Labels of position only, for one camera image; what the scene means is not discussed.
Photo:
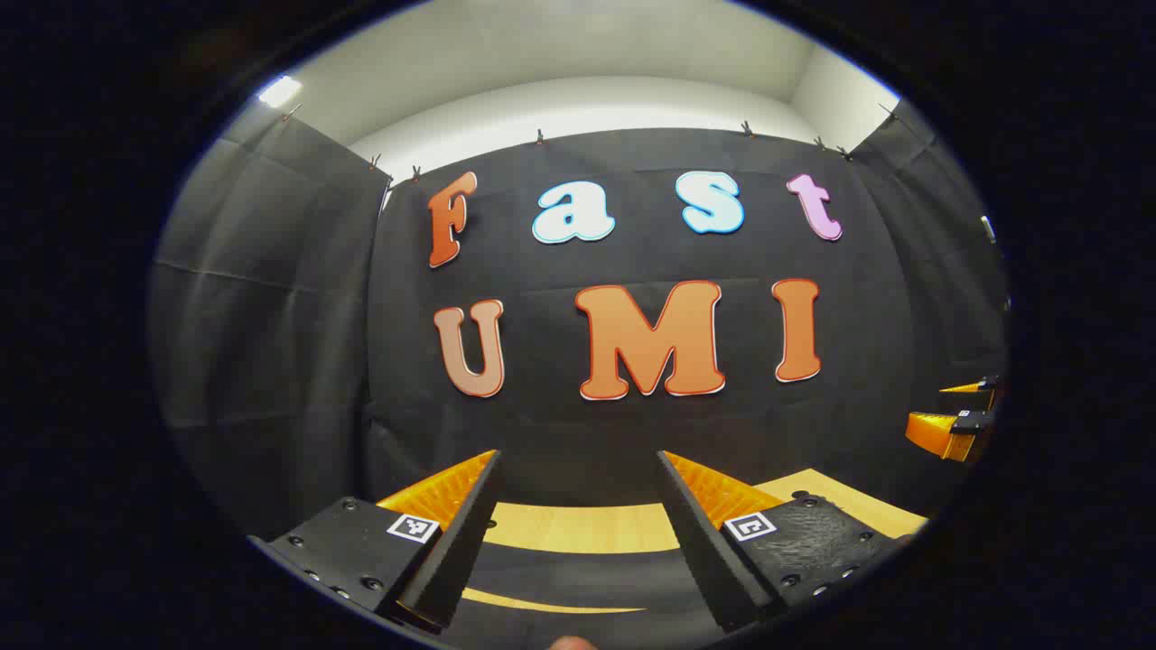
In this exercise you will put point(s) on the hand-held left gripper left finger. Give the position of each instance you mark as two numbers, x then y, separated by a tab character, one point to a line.
461	551

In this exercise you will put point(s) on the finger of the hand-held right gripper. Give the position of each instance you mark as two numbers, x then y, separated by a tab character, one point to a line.
930	433
971	388

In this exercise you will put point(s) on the ceiling light panel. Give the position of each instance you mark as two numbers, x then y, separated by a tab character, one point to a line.
280	91

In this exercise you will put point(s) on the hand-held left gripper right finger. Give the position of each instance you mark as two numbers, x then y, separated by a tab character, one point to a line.
704	560

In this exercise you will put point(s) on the dark blue jeans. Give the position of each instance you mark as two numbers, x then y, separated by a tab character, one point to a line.
578	573

